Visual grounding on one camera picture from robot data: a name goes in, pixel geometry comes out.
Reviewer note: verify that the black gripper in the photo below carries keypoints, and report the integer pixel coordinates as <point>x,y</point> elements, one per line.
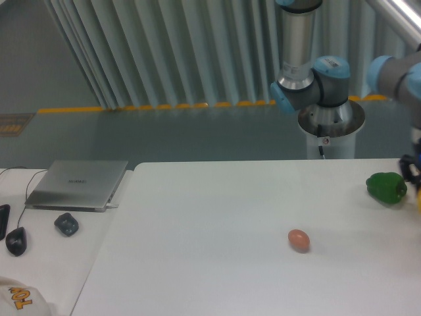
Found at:
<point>407,160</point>

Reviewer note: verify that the yellow bell pepper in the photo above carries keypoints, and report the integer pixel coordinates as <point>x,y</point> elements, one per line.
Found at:
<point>418,200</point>

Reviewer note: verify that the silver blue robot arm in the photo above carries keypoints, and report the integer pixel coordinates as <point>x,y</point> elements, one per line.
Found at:
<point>317,90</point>

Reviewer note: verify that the cream sleeved forearm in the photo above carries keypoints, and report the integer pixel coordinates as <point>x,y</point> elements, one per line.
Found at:
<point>19,299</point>

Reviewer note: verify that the green bell pepper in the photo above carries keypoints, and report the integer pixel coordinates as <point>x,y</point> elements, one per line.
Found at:
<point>386,187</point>

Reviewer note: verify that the brown egg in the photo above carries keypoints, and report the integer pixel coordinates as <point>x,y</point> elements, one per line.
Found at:
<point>299,240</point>

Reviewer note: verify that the white usb dongle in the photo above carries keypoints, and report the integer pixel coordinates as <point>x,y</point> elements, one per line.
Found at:
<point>111,206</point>

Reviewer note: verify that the silver closed laptop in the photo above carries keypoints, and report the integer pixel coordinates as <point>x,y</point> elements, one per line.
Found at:
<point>78,185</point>

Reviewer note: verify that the dark grey small tray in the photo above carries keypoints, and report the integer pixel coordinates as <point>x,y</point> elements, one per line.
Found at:
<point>67,224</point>

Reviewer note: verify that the black computer mouse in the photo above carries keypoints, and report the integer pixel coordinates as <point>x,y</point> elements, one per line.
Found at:
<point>16,241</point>

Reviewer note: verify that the black keyboard edge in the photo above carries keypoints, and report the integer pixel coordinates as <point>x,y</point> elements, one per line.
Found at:
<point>4,219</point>

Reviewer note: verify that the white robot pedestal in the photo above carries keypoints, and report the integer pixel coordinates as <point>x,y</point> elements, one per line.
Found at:
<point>331,133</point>

